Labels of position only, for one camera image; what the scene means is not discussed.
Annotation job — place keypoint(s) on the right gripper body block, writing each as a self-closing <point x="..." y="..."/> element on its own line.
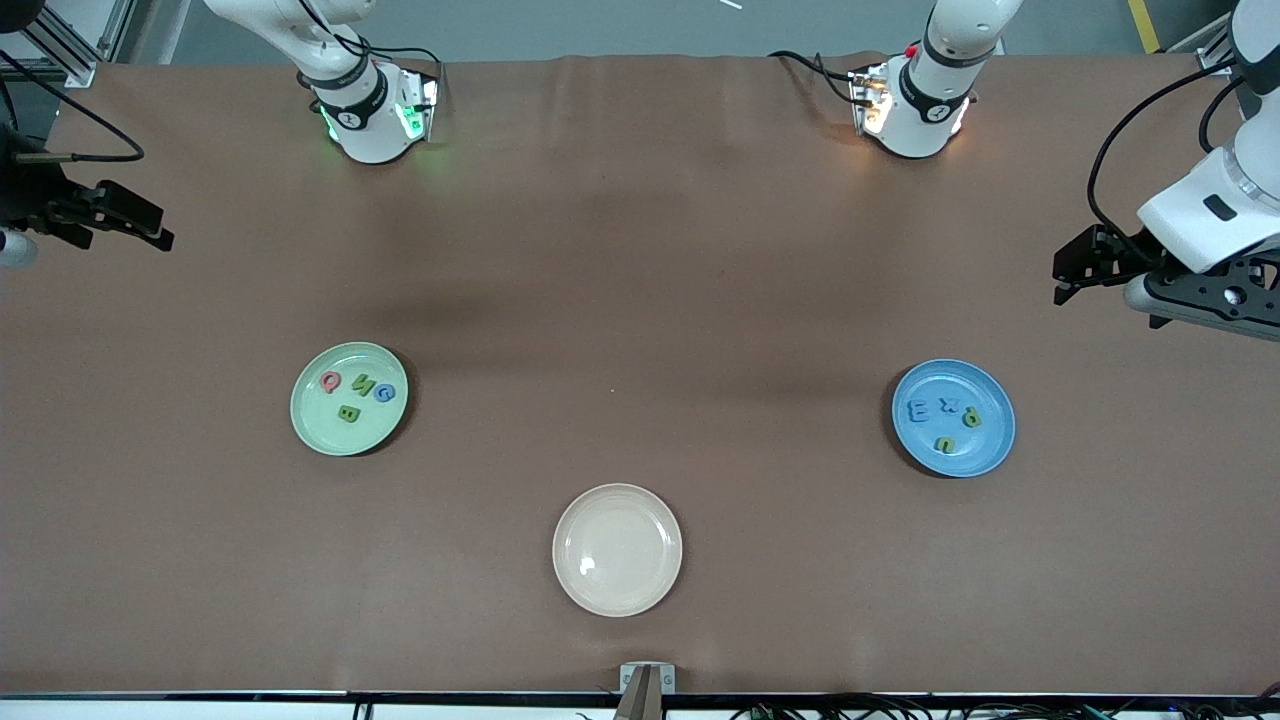
<point x="27" y="193"/>

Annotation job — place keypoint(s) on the green letter p block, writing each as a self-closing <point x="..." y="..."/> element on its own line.
<point x="971" y="417"/>

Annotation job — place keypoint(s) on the blue letter m block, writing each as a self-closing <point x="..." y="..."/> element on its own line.
<point x="916" y="410"/>

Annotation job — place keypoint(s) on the pink letter Q block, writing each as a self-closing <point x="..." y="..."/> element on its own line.
<point x="325" y="381"/>

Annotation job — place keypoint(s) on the green letter N block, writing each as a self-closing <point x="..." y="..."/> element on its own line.
<point x="363" y="385"/>

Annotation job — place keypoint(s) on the green letter B block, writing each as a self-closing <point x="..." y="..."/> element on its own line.
<point x="348" y="414"/>

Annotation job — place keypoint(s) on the blue letter G block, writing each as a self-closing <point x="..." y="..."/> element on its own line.
<point x="385" y="393"/>

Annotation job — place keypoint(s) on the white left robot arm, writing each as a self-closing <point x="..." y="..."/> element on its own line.
<point x="925" y="110"/>

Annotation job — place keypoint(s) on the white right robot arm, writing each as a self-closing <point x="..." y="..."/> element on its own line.
<point x="370" y="120"/>

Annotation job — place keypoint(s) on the blue plate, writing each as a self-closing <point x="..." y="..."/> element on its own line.
<point x="990" y="450"/>

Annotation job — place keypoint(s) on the base connector box green light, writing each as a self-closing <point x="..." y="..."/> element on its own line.
<point x="868" y="100"/>
<point x="415" y="110"/>

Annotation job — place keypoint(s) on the light green plate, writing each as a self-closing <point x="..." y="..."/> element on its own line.
<point x="349" y="440"/>

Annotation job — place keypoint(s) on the brown table cover sheet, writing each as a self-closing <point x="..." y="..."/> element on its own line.
<point x="640" y="200"/>

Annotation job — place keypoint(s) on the beige plate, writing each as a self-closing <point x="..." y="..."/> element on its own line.
<point x="617" y="550"/>

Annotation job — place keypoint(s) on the aluminium frame profile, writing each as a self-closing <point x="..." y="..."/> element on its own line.
<point x="1210" y="55"/>
<point x="120" y="30"/>
<point x="82" y="73"/>

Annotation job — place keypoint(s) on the white table edge rail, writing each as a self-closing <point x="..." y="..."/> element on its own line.
<point x="150" y="712"/>

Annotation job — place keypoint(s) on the grey metal mount bracket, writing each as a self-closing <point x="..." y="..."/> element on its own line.
<point x="666" y="680"/>

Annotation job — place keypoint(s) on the tan camera pole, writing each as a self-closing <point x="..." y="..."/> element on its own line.
<point x="640" y="705"/>

